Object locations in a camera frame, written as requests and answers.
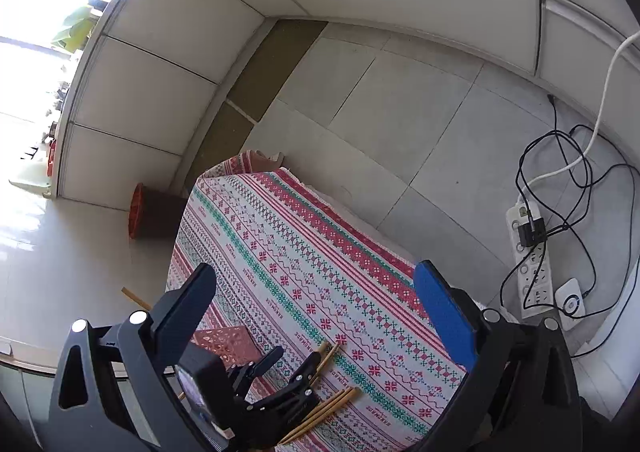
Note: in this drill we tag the green potted plant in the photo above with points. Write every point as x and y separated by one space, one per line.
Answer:
75 27

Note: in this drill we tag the pink plastic utensil basket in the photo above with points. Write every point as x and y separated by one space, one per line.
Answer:
225 342

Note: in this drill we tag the thin wooden chopstick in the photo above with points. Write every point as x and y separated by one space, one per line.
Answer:
331 357
323 351
135 298

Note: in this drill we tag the bunch of wooden chopsticks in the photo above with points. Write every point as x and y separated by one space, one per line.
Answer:
332 404

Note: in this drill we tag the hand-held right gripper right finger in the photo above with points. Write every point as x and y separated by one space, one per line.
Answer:
445 314

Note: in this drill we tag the small red ledge object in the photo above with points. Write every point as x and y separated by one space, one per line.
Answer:
50 160

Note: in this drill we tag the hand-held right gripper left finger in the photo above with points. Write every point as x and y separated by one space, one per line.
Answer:
186 308

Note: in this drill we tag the white power strip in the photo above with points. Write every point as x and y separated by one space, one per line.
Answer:
535 272

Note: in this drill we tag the white square hub device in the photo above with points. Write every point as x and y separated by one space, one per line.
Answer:
570 303

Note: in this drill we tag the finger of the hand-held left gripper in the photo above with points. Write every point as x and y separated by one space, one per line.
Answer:
292 407
267 360

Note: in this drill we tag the black charger plug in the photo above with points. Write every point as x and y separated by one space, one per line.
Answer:
531 233

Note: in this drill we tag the patterned red green tablecloth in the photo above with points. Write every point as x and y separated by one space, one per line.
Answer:
300 257

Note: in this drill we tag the brown trash bin red rim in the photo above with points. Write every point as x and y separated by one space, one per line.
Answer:
160 217

